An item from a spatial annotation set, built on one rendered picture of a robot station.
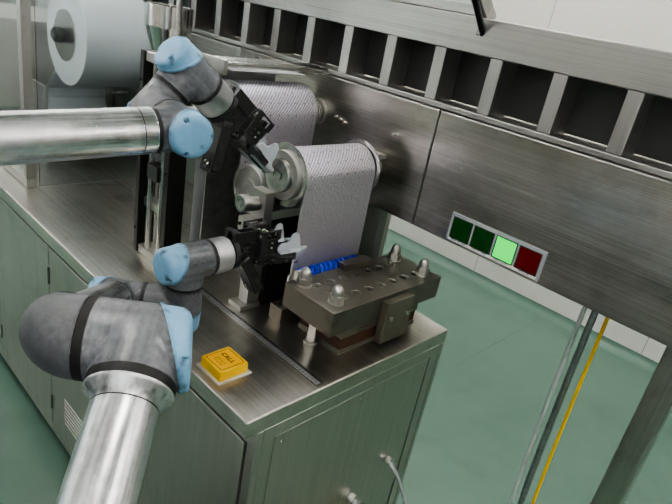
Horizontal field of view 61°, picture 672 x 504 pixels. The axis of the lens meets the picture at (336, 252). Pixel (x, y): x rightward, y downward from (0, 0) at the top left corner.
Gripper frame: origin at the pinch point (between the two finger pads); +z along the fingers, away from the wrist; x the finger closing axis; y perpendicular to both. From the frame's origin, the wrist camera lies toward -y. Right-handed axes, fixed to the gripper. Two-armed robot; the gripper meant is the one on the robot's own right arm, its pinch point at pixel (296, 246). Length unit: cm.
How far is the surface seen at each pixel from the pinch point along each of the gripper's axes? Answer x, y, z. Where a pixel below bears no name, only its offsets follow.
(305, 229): -0.5, 4.4, 1.6
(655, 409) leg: -75, -17, 47
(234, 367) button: -13.5, -16.6, -25.3
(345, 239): -0.5, -0.8, 16.6
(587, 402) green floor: -33, -109, 193
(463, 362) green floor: 25, -109, 164
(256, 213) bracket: 9.4, 5.5, -5.4
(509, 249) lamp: -37.4, 10.1, 30.0
